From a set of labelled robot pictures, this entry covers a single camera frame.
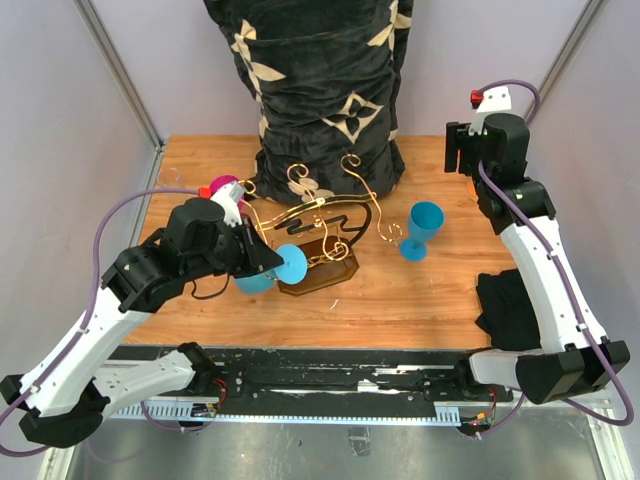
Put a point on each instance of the blue wine glass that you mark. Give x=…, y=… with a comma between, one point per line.
x=291, y=272
x=424, y=222

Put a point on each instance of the black cloth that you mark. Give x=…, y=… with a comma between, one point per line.
x=507, y=314

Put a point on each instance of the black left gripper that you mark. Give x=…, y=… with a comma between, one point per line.
x=259, y=257

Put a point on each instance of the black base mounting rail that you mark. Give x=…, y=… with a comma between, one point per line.
x=332, y=383

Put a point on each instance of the aluminium frame post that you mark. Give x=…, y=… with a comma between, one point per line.
x=95, y=25
x=570, y=47

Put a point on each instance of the blue wine glass front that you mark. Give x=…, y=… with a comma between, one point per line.
x=291, y=272

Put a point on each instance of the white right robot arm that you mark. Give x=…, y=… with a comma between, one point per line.
x=575, y=355

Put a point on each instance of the gold wire wine glass rack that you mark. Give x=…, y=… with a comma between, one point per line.
x=340, y=221

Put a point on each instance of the aluminium frame post left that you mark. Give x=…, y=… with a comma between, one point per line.
x=95, y=25

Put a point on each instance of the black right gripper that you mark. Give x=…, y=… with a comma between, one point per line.
x=458, y=137

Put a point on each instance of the aluminium frame post right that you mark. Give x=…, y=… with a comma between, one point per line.
x=570, y=47

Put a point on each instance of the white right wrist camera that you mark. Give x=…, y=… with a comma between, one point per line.
x=494, y=100

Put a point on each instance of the magenta wine glass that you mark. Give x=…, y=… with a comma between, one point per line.
x=228, y=192

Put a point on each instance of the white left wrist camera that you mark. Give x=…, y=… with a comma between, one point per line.
x=232, y=218

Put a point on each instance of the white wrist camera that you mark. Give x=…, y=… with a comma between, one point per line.
x=494, y=100
x=232, y=218

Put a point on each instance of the orange wine glass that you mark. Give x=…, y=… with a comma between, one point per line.
x=471, y=189

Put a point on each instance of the clear wine glass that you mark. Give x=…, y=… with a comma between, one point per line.
x=170, y=178

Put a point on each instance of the black floral plush blanket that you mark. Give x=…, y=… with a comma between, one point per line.
x=326, y=76

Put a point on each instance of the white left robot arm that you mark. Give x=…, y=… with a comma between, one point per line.
x=66, y=397

